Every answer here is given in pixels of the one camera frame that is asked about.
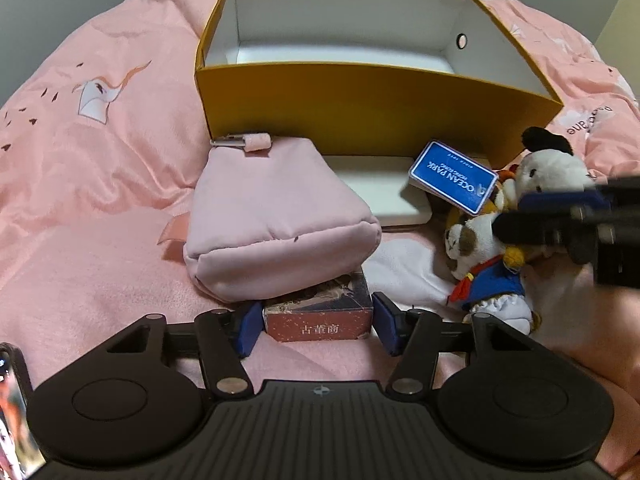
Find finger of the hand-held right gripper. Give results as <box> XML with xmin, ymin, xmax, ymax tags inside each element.
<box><xmin>492</xmin><ymin>207</ymin><xmax>640</xmax><ymax>261</ymax></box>
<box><xmin>517</xmin><ymin>176</ymin><xmax>640</xmax><ymax>211</ymax></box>

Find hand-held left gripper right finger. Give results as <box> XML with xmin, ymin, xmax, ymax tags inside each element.
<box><xmin>372</xmin><ymin>292</ymin><xmax>538</xmax><ymax>397</ymax></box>

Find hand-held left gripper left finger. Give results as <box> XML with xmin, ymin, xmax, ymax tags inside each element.
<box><xmin>102</xmin><ymin>302</ymin><xmax>263</xmax><ymax>402</ymax></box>

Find white dog plush black ears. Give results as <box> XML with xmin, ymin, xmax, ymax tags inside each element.
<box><xmin>500</xmin><ymin>127</ymin><xmax>601</xmax><ymax>211</ymax></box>

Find cat plush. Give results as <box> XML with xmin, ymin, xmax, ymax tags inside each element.
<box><xmin>445</xmin><ymin>200</ymin><xmax>543</xmax><ymax>336</ymax></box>

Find dark red card box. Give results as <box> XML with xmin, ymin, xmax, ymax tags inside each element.
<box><xmin>262</xmin><ymin>267</ymin><xmax>375</xmax><ymax>343</ymax></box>

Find blue Ocean Park tag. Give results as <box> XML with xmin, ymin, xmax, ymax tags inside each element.
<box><xmin>407</xmin><ymin>140</ymin><xmax>498</xmax><ymax>216</ymax></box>

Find pink padded pouch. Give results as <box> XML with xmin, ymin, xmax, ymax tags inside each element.
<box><xmin>160</xmin><ymin>132</ymin><xmax>383</xmax><ymax>306</ymax></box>

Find yellow cardboard box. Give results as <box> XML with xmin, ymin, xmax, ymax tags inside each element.
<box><xmin>194</xmin><ymin>0</ymin><xmax>565</xmax><ymax>171</ymax></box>

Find white cloth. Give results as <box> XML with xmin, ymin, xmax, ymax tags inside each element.
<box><xmin>362</xmin><ymin>237</ymin><xmax>461</xmax><ymax>311</ymax></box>

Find white box lid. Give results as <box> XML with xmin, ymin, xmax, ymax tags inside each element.
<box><xmin>320</xmin><ymin>155</ymin><xmax>433</xmax><ymax>233</ymax></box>

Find white door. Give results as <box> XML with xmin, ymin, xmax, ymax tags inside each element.
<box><xmin>595</xmin><ymin>0</ymin><xmax>640</xmax><ymax>68</ymax></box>

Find pink printed blanket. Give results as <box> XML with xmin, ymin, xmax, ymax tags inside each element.
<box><xmin>0</xmin><ymin>0</ymin><xmax>640</xmax><ymax>480</ymax></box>

